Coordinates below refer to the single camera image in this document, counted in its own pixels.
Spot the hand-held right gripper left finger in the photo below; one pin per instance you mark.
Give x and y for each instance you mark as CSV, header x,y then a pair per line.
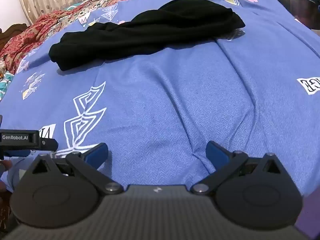
x,y
96,153

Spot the wooden headboard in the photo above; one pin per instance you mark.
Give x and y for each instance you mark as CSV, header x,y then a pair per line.
x,y
12,33

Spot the blue printed bedsheet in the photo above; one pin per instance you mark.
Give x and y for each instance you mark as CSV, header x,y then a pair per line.
x,y
160,97

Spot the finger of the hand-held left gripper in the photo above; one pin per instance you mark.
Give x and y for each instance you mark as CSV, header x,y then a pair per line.
x,y
48,144

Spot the person's left hand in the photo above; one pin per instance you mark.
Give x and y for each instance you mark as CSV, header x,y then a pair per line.
x,y
5,166

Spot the red patterned blanket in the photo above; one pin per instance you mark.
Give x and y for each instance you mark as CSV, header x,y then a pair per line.
x,y
42,27

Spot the black pants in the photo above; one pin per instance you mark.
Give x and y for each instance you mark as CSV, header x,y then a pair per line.
x,y
150,32

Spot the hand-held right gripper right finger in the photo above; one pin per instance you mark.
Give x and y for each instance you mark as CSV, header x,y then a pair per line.
x,y
216,154

